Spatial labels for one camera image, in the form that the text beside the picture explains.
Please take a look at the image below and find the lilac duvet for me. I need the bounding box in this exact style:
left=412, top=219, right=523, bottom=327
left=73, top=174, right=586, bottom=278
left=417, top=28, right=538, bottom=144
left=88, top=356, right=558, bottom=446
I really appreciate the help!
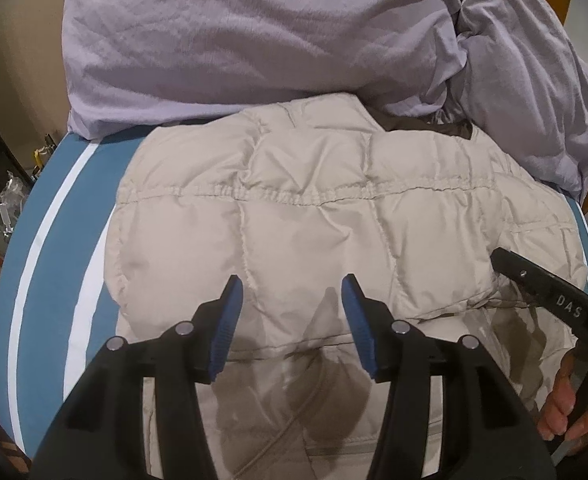
left=61, top=0, right=588, bottom=201

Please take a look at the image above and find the blue white striped bed sheet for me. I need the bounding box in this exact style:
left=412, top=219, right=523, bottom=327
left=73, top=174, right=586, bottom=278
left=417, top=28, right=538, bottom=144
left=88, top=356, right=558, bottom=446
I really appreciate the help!
left=6, top=132, right=588, bottom=480

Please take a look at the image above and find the person's right hand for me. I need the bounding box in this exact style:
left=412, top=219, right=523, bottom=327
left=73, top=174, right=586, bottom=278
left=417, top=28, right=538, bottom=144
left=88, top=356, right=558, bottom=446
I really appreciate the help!
left=537, top=347, right=588, bottom=443

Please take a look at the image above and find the beige puffer jacket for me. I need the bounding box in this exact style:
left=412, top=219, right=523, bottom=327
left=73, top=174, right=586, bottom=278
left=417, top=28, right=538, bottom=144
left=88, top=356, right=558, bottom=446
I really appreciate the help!
left=102, top=96, right=588, bottom=480

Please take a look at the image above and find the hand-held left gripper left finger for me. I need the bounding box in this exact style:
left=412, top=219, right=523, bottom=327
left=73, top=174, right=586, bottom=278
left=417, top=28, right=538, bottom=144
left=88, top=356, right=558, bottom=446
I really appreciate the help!
left=31, top=274, right=247, bottom=480

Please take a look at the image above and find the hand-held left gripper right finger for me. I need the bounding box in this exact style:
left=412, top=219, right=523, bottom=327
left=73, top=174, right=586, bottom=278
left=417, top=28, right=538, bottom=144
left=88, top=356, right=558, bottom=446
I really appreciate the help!
left=340, top=273, right=559, bottom=480

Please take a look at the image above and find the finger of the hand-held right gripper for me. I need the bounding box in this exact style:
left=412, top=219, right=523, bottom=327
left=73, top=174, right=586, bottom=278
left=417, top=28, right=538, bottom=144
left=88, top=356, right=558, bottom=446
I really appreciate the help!
left=490, top=247, right=588, bottom=333

